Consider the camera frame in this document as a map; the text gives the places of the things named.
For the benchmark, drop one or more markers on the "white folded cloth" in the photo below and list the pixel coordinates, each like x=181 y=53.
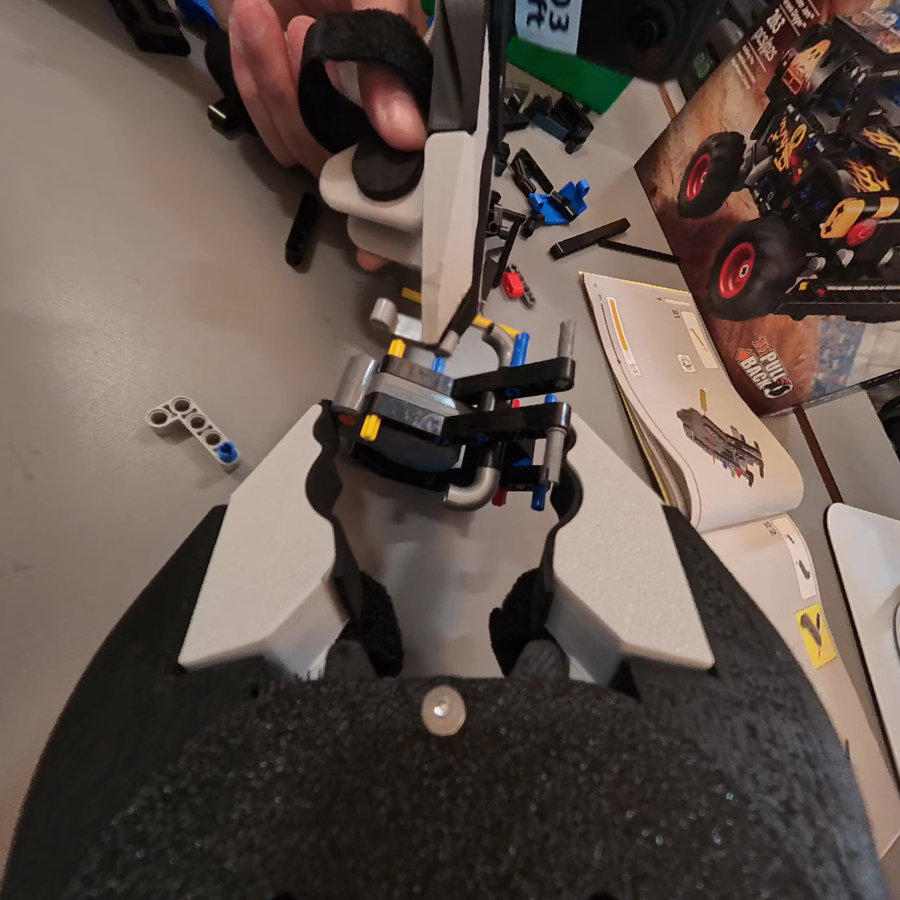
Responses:
x=703 y=394

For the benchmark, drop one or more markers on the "long black lego beam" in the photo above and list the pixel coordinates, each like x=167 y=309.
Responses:
x=589 y=237

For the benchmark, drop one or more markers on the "green plastic bin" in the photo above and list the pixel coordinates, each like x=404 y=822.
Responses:
x=576 y=81

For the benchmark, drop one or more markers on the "short black lego beam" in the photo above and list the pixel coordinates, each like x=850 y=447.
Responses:
x=302 y=228

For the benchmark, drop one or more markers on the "lego set box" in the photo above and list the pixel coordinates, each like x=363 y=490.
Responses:
x=773 y=176

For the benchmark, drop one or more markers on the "red lego connector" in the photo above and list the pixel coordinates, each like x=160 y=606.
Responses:
x=513 y=283

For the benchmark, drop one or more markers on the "black lego axle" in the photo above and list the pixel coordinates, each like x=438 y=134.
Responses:
x=640 y=251

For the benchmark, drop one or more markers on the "white tray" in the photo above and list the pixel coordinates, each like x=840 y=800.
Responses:
x=872 y=562

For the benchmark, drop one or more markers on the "grey angled lego beam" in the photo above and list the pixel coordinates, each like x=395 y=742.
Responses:
x=184 y=416

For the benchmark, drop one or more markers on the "person's left hand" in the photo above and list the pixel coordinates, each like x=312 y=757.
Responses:
x=267 y=70

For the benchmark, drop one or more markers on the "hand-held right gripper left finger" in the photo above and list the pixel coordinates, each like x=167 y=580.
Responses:
x=267 y=534

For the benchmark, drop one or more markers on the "black lego panel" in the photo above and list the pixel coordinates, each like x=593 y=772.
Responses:
x=151 y=24

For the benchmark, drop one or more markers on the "blue lego panel piece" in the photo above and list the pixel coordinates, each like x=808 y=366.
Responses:
x=552 y=204

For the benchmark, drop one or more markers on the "partly built lego vehicle frame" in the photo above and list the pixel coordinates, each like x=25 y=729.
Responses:
x=408 y=401

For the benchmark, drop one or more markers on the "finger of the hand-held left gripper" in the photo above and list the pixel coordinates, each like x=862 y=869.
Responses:
x=453 y=211

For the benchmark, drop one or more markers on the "pile of loose lego pieces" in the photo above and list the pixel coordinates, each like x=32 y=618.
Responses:
x=562 y=116

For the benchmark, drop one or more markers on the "grey connector with yellow axle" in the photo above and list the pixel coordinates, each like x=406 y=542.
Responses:
x=385 y=316

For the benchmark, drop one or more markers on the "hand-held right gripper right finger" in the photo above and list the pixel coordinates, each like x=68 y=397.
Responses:
x=626 y=562

